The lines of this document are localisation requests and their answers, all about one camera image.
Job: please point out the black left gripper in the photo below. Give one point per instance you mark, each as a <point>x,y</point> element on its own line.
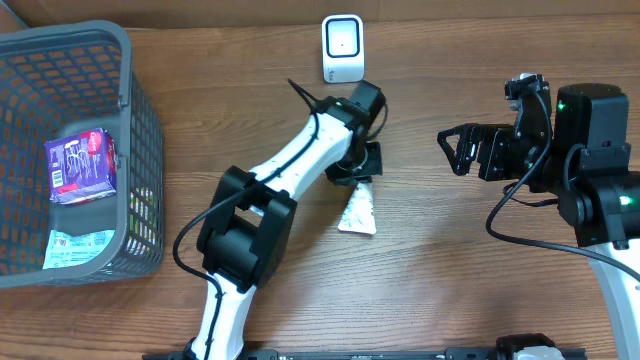
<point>346,176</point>

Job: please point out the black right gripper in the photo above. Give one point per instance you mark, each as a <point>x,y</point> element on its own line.
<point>493,138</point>

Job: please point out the white tube gold cap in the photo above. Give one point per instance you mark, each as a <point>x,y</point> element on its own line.
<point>358,216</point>

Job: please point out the purple Carefree pad packet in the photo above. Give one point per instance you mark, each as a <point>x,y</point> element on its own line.
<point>81,167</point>

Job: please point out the teal tissue packet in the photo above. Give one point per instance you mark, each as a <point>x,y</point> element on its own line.
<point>64,250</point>

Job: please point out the green yellow snack packet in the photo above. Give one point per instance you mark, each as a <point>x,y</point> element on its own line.
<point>143,221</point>

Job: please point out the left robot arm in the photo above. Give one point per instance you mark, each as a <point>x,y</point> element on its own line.
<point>237,244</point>

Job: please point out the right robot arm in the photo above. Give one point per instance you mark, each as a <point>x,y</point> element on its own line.
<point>571,145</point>

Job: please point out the white barcode scanner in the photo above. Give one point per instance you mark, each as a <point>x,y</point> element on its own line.
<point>343,54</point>

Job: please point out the grey plastic shopping basket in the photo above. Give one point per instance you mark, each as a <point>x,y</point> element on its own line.
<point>58,81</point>

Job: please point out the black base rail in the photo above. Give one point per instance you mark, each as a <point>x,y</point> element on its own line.
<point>522,346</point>

